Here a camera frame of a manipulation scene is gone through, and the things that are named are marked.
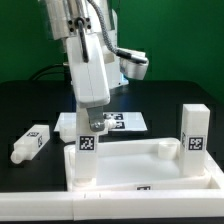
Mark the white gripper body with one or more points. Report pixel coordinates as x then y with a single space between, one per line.
89 78

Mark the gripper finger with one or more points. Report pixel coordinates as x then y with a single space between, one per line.
96 119

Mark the white desk top tray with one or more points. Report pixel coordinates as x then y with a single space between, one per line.
150 164

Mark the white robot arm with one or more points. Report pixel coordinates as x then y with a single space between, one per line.
88 31

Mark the white marker sheet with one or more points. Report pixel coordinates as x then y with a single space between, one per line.
125 121

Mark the white L-shaped fence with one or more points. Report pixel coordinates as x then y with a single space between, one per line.
134 204

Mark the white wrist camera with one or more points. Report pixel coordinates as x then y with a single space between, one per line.
133 64

